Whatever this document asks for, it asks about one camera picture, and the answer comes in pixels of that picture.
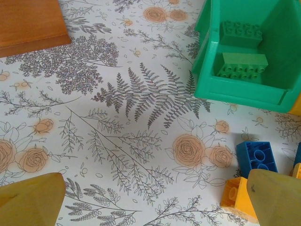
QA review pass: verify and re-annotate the small green plastic bin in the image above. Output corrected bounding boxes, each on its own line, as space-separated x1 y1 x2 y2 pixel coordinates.
191 0 301 113

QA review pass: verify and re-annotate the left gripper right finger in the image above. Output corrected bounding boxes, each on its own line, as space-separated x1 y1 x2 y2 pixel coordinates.
248 169 301 226

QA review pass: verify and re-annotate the long orange lego brick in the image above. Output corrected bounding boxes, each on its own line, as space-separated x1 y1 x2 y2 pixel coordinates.
288 162 301 179

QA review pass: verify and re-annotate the light green lego brick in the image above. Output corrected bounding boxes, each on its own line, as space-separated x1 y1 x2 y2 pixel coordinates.
216 52 269 85

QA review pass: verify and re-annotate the brown wooden block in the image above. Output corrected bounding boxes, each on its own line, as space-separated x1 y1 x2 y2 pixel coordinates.
0 0 71 58

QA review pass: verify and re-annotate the blue lego brick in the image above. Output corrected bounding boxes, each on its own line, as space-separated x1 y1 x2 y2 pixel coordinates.
295 142 301 165
236 140 278 179

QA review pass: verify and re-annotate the orange plastic bin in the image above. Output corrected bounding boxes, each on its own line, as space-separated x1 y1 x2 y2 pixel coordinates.
288 94 301 116

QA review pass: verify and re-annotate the dark green lego brick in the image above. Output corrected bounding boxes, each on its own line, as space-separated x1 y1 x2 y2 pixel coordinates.
220 20 263 49

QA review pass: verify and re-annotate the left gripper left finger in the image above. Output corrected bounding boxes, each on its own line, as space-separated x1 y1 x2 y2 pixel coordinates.
0 172 66 226

